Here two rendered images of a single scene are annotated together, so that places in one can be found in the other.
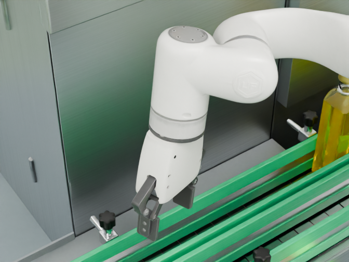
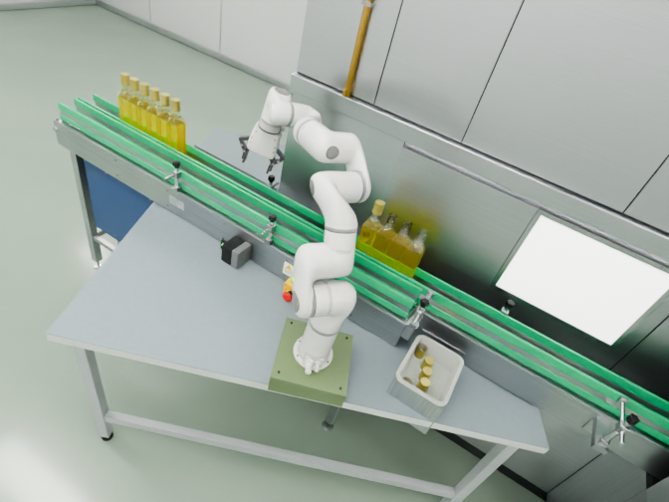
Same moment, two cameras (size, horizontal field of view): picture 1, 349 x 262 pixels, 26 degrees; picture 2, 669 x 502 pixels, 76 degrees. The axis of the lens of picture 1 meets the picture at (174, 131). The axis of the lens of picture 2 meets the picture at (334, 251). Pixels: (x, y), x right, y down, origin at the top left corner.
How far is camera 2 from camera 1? 1.30 m
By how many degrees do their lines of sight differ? 41
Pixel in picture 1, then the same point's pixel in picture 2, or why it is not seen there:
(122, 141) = (306, 167)
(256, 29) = (301, 108)
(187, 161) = (262, 141)
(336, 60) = not seen: hidden behind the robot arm
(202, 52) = (273, 94)
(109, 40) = not seen: hidden behind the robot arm
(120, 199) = (298, 194)
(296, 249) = (293, 241)
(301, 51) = not seen: hidden behind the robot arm
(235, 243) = (290, 225)
